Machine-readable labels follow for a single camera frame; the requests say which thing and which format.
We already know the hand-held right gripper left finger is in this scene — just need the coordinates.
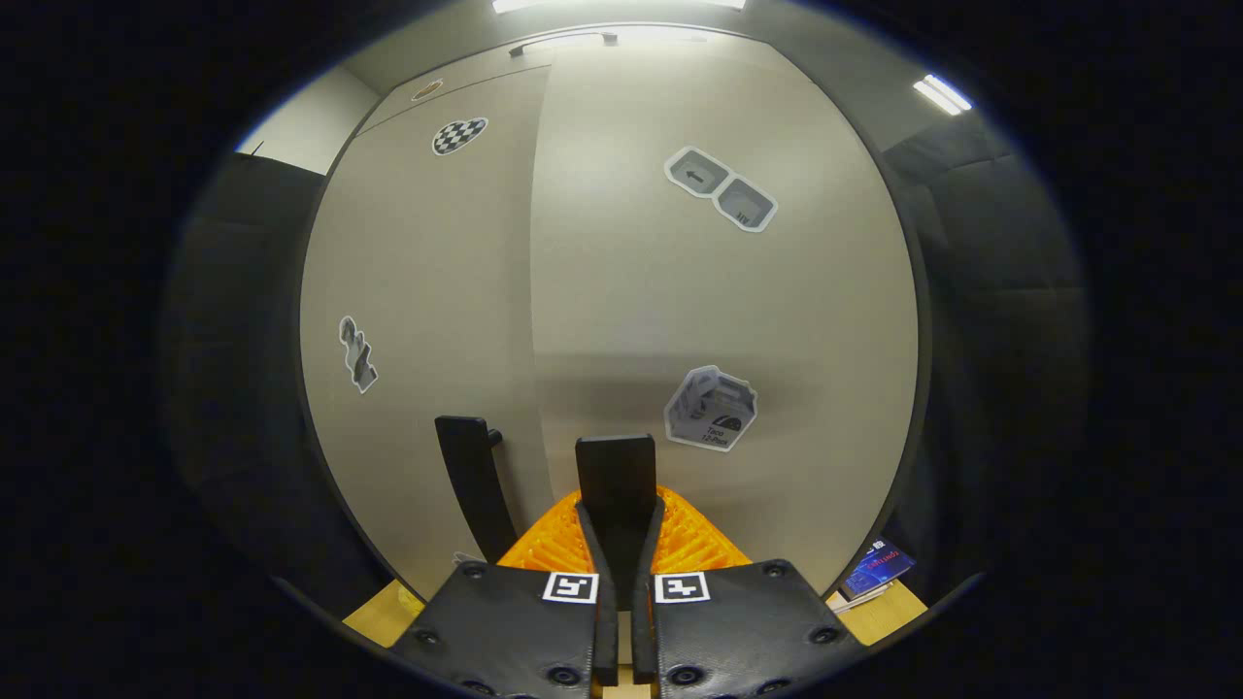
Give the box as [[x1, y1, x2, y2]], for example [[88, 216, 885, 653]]
[[388, 490, 620, 699]]

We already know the grey double-door shoe cabinet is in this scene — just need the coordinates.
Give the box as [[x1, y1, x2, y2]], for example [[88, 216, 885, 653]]
[[291, 21, 935, 603]]

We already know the blue book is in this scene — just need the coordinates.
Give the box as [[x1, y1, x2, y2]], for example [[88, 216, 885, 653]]
[[835, 540, 917, 611]]

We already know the metal drawer handle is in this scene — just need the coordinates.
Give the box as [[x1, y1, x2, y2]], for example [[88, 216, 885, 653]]
[[508, 32, 619, 57]]

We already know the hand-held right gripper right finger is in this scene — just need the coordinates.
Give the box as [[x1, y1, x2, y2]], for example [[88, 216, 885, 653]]
[[631, 485, 870, 699]]

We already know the black door handle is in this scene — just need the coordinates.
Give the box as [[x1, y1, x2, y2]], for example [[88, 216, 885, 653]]
[[575, 435, 657, 613], [434, 416, 521, 564]]

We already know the grey cabinet drawer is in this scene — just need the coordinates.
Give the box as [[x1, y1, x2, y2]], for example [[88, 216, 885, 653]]
[[359, 27, 758, 137]]

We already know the long ceiling light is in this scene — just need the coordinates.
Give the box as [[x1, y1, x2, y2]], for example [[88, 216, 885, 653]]
[[492, 0, 749, 16]]

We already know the small ceiling light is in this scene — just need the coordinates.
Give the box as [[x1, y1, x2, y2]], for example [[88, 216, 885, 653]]
[[913, 74, 974, 117]]

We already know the shoe cabinet door hexagon sticker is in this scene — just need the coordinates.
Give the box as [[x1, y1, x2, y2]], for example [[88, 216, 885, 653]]
[[529, 39, 922, 595]]

